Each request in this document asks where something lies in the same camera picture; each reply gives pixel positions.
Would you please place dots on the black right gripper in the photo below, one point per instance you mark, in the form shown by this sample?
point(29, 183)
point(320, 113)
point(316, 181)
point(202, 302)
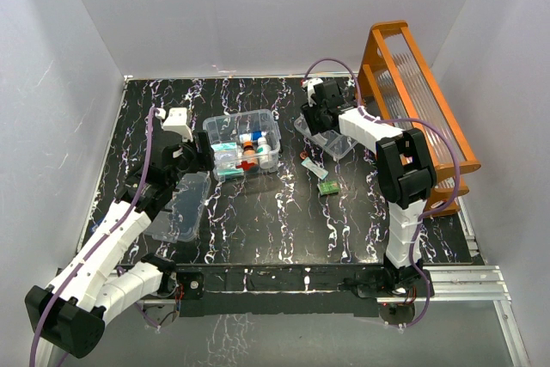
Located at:
point(308, 113)

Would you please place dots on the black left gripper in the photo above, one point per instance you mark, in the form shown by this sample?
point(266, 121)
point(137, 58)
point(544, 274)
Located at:
point(204, 153)

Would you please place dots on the teal packet with round item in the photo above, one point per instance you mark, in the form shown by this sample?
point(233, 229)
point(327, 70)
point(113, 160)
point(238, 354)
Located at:
point(226, 156)

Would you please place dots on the clear compartment tray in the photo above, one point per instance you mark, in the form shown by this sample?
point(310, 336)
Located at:
point(331, 142)

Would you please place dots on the clear first aid box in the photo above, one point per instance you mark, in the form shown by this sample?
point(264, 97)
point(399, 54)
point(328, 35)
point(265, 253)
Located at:
point(227, 128)

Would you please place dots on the brown bottle orange cap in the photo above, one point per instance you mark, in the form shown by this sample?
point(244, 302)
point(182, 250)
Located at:
point(249, 160)

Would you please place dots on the blue white tube bottle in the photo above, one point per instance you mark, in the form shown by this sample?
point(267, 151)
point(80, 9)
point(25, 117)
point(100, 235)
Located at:
point(250, 137)

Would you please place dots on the green small box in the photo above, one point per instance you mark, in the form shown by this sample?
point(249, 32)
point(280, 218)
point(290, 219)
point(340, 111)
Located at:
point(328, 187)

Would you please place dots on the clear box lid black handle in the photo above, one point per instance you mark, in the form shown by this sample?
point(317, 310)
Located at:
point(180, 220)

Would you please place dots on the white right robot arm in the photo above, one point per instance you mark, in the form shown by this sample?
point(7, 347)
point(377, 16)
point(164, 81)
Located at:
point(405, 170)

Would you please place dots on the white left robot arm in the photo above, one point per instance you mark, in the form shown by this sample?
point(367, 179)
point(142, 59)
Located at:
point(73, 311)

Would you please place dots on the white teal sachet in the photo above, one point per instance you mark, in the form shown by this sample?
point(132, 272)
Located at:
point(310, 165)

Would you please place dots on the orange wooden rack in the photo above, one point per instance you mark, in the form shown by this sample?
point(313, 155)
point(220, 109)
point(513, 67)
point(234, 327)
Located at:
point(396, 75)

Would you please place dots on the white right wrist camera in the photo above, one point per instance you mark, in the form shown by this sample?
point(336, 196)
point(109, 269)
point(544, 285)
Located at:
point(308, 85)

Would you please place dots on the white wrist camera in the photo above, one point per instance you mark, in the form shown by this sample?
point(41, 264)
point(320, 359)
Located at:
point(176, 120)
point(308, 85)

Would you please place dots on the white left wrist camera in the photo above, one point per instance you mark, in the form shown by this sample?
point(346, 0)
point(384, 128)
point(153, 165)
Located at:
point(176, 120)

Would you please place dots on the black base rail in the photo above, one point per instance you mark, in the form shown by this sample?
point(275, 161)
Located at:
point(296, 289)

